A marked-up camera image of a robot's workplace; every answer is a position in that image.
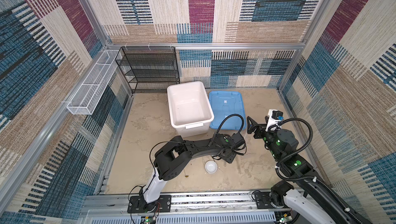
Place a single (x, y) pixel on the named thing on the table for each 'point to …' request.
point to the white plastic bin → (190, 111)
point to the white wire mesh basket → (83, 102)
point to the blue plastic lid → (222, 104)
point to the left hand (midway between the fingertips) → (229, 155)
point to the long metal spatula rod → (185, 176)
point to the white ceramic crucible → (211, 166)
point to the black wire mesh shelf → (149, 69)
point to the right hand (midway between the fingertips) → (256, 119)
